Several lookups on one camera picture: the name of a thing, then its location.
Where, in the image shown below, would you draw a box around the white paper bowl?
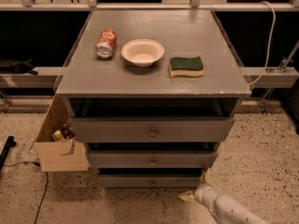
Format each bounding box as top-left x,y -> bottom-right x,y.
121,39 -> 164,67

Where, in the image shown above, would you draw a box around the white hanging cable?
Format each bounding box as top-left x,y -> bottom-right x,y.
248,0 -> 278,87

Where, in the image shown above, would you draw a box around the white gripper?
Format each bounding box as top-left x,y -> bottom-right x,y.
178,169 -> 219,207

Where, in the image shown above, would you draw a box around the black floor cable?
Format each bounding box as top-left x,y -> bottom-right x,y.
2,161 -> 50,224

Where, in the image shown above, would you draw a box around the grey top drawer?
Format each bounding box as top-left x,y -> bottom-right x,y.
70,118 -> 235,143

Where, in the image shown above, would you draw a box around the items inside cardboard box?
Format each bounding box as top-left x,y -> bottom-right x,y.
51,123 -> 76,142

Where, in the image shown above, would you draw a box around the metal frame rail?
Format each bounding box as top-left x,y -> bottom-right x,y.
0,2 -> 299,12

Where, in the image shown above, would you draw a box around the green yellow sponge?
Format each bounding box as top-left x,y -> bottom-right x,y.
169,56 -> 204,77

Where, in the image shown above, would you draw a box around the black item on shelf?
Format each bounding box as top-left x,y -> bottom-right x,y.
0,59 -> 38,76

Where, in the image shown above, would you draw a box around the grey middle drawer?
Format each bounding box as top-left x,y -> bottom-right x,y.
89,150 -> 218,168

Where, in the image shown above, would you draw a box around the grey drawer cabinet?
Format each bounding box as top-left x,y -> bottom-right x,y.
56,9 -> 250,176

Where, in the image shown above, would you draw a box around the grey bottom drawer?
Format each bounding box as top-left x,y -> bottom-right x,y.
98,175 -> 201,188

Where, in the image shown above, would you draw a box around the grey drawer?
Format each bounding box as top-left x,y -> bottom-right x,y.
98,175 -> 201,188
89,150 -> 218,168
70,118 -> 235,143

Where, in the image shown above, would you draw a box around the cardboard box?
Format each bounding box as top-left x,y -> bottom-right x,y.
35,96 -> 89,172

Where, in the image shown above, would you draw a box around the black object on floor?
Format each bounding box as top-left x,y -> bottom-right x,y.
0,135 -> 17,171

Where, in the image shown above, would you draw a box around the orange soda can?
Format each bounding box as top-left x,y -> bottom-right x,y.
96,29 -> 118,59

